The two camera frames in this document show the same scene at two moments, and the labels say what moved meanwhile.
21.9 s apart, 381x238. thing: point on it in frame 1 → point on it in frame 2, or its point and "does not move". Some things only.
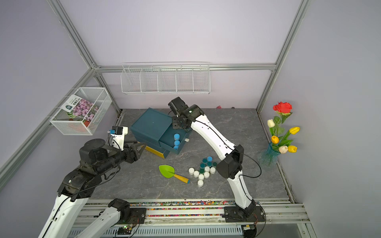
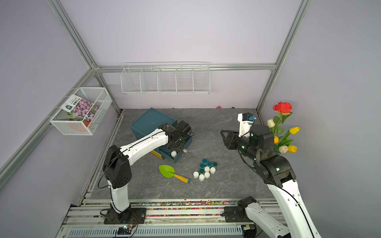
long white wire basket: [167, 78] does not move
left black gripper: [136, 154] → [180, 148]
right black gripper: [175, 123] → [231, 142]
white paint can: [212, 170] does not move
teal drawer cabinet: [155, 129] does not move
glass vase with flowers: [268, 157] does not move
